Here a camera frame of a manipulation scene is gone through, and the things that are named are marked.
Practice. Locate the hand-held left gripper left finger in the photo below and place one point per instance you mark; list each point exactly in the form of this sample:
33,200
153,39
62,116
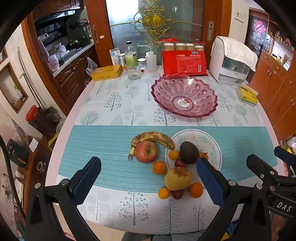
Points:
86,178

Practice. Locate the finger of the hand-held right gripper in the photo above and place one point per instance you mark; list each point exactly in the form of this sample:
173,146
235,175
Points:
283,154
259,165

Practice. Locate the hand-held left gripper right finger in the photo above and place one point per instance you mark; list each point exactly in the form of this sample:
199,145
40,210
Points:
210,180

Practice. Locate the small orange mandarin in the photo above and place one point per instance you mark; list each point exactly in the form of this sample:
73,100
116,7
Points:
196,190
164,193
159,167
174,154
204,155

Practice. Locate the yellow pear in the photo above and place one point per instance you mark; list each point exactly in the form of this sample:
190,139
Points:
177,178

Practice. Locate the small red fruit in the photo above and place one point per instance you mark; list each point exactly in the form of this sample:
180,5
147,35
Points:
177,194
179,163

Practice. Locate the dark avocado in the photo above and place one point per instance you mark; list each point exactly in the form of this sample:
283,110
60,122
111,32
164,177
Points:
188,151

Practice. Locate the red apple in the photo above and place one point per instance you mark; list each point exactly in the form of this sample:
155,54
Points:
145,153

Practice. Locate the spotted ripe banana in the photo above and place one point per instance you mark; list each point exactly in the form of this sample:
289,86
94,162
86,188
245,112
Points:
150,136

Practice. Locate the pink glass fruit bowl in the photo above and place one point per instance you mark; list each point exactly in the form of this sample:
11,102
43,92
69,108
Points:
185,92

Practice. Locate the yellow plastic bags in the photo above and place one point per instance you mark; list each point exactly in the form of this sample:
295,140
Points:
290,143

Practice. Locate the white printed plate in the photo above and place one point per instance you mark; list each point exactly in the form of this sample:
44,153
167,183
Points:
203,141

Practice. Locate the red lid storage jar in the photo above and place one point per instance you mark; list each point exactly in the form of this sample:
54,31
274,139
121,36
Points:
42,122

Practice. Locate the wooden kitchen cabinet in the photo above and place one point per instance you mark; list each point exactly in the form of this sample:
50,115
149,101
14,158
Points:
71,76

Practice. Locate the yellow tin box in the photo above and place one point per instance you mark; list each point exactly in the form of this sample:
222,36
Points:
106,73

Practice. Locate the clear plastic bag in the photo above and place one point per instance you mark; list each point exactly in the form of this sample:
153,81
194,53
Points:
91,66

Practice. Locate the white towel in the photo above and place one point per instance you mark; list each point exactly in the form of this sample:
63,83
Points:
240,49

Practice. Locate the white countertop appliance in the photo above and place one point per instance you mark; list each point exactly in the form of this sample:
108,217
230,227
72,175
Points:
217,60

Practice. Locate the clear glass cup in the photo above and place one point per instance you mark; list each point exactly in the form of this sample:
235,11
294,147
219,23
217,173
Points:
133,71

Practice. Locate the red pack of paper cups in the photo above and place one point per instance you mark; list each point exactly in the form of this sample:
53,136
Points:
185,63

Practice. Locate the small metal can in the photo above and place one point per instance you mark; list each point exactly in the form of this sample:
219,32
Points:
121,59

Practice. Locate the white carton box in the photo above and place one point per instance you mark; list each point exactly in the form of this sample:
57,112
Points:
114,56

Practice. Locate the small glass jar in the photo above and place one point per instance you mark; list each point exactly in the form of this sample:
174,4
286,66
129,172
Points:
142,63

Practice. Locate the glass bottle green label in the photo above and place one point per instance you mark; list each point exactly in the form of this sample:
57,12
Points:
130,56

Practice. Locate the red door decoration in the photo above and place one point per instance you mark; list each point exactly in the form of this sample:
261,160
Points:
259,26

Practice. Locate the white squeeze bottle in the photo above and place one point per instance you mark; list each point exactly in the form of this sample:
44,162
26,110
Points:
150,62

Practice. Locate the gold door ornament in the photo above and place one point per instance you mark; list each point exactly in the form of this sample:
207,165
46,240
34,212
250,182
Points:
156,19

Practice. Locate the wooden wall cabinet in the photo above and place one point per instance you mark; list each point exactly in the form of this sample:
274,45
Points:
272,83

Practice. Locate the wooden wall frame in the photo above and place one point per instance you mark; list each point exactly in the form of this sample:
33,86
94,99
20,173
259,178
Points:
11,71

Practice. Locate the white light switch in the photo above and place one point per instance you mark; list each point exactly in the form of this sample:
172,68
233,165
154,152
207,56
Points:
239,16

